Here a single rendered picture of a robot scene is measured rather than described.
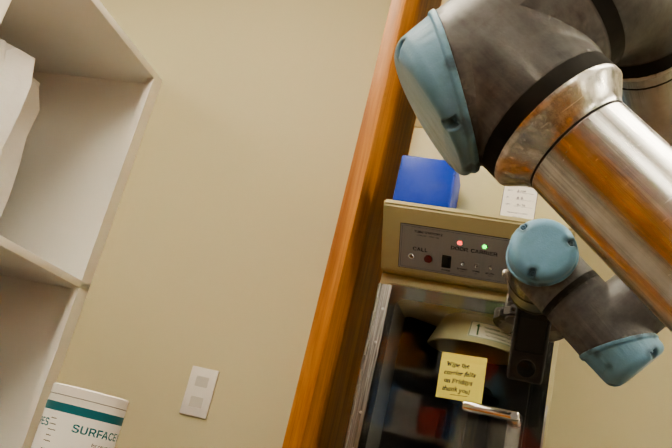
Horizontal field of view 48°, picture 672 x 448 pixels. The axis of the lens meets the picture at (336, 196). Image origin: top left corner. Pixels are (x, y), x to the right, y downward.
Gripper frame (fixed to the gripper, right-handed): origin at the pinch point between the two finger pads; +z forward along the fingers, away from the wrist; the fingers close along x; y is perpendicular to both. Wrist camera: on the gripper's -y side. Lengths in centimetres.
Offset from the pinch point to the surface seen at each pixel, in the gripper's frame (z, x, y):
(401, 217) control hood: 5.3, 23.8, 17.5
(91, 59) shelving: 47, 127, 65
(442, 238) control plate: 7.2, 16.5, 15.4
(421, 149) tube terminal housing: 15.3, 24.7, 35.3
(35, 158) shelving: 58, 141, 38
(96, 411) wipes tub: 1, 66, -25
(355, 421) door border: 14.1, 26.0, -16.7
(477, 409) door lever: 8.7, 6.2, -11.2
